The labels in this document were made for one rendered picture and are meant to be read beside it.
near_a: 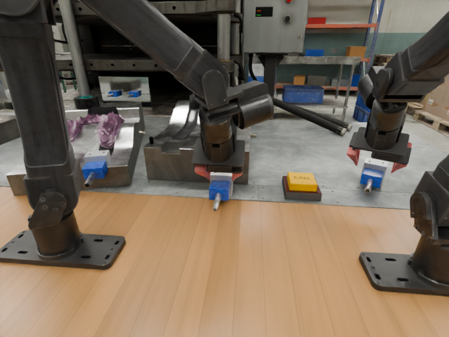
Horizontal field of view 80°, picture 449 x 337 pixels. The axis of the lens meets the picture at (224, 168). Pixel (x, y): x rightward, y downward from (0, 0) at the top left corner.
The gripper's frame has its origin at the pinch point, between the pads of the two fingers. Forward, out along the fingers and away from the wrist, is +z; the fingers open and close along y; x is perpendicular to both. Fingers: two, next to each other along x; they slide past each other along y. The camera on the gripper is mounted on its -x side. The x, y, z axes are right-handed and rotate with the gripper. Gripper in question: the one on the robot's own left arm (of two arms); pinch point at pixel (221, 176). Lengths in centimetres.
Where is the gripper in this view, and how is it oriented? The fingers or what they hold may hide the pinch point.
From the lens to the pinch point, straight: 60.9
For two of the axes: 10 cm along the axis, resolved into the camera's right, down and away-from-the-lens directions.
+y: -9.9, -0.5, 0.9
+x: -1.0, 8.2, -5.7
